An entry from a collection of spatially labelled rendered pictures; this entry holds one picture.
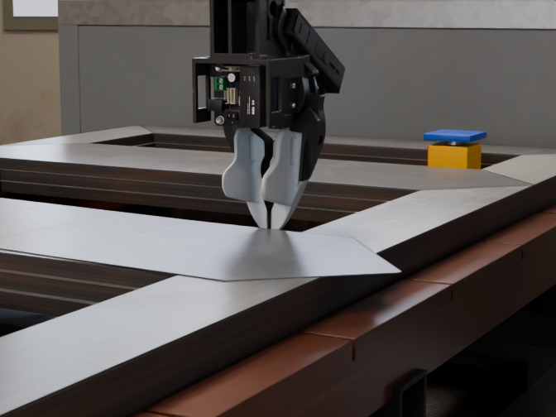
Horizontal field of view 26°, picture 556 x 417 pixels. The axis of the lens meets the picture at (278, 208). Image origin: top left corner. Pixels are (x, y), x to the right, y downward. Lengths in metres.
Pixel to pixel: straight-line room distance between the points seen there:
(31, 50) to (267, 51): 3.75
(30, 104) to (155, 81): 2.79
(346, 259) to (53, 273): 0.22
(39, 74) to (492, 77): 3.17
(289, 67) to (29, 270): 0.26
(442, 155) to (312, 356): 0.75
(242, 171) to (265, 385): 0.34
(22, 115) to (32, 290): 3.82
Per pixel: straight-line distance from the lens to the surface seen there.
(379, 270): 0.85
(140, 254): 0.91
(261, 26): 0.95
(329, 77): 1.05
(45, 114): 4.68
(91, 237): 0.99
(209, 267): 0.86
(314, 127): 0.98
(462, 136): 1.46
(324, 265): 0.87
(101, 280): 0.89
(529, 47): 1.66
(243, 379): 0.71
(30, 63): 4.70
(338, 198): 1.27
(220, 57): 0.95
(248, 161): 1.01
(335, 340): 0.79
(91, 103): 2.01
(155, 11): 1.93
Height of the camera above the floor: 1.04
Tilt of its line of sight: 10 degrees down
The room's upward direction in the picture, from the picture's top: straight up
